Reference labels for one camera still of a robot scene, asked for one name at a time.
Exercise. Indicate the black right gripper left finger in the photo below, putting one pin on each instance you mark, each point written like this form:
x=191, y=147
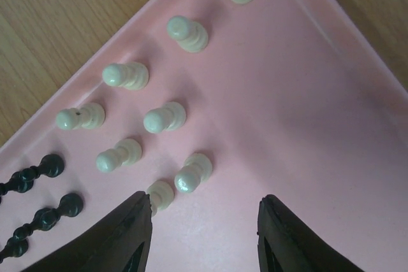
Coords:
x=118, y=242

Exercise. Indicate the pink plastic tray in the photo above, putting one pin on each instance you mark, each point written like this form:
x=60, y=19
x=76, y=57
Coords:
x=288, y=98

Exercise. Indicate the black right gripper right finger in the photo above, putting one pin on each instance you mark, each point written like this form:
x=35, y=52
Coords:
x=286, y=243

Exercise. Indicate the black chess piece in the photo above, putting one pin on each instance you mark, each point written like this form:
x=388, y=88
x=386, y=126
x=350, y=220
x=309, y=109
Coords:
x=51, y=165
x=44, y=219

